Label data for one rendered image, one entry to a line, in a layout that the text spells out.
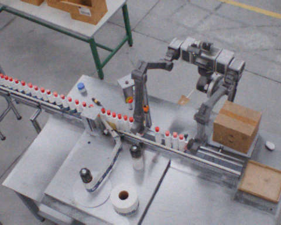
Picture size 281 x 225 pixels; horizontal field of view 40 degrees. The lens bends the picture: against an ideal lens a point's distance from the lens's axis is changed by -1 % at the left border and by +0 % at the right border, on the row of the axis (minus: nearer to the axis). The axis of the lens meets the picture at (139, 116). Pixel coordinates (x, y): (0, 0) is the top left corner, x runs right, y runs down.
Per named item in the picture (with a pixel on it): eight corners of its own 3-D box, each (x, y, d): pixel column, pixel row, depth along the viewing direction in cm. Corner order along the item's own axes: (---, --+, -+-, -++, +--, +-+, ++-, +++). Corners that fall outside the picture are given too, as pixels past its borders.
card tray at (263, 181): (237, 188, 296) (238, 186, 293) (248, 162, 309) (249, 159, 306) (277, 203, 286) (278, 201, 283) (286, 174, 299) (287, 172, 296)
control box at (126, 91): (120, 96, 305) (116, 79, 289) (139, 87, 308) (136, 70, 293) (126, 105, 299) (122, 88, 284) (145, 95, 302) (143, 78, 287)
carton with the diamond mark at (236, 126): (212, 140, 322) (213, 121, 301) (223, 119, 334) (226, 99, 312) (246, 154, 311) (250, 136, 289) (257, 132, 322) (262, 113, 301)
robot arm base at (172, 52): (178, 59, 307) (178, 48, 297) (173, 65, 303) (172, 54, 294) (169, 55, 310) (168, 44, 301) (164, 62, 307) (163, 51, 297)
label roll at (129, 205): (113, 193, 300) (109, 184, 289) (139, 190, 299) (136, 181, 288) (113, 217, 288) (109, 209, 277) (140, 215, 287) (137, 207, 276)
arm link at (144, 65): (147, 61, 261) (135, 57, 265) (142, 81, 265) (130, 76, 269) (174, 61, 300) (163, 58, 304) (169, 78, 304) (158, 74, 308)
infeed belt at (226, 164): (63, 115, 357) (62, 112, 354) (68, 108, 361) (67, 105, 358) (239, 177, 301) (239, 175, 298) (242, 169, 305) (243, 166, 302)
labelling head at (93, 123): (86, 133, 337) (79, 115, 316) (93, 121, 343) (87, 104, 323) (100, 137, 332) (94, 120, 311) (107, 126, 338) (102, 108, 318)
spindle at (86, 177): (84, 191, 302) (75, 174, 280) (89, 181, 307) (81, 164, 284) (93, 195, 299) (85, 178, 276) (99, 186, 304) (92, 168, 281)
